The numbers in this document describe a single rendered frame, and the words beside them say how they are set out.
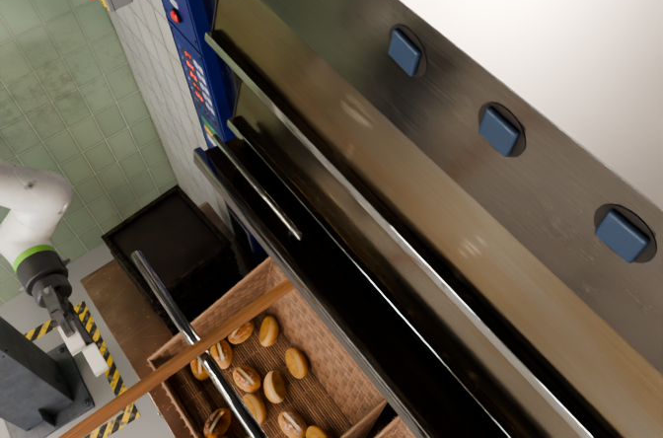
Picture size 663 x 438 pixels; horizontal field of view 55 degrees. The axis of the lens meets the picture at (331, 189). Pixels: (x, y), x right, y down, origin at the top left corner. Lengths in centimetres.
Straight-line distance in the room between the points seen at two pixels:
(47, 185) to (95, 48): 99
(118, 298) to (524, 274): 167
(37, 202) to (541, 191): 107
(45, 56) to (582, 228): 193
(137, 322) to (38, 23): 101
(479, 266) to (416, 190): 14
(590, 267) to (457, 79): 25
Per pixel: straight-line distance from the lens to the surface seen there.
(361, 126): 98
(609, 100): 68
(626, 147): 64
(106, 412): 150
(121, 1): 187
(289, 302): 199
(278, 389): 202
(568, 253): 75
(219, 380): 149
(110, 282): 234
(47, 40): 230
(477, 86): 69
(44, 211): 148
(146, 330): 223
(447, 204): 90
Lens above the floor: 258
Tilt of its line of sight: 57 degrees down
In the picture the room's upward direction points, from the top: 3 degrees counter-clockwise
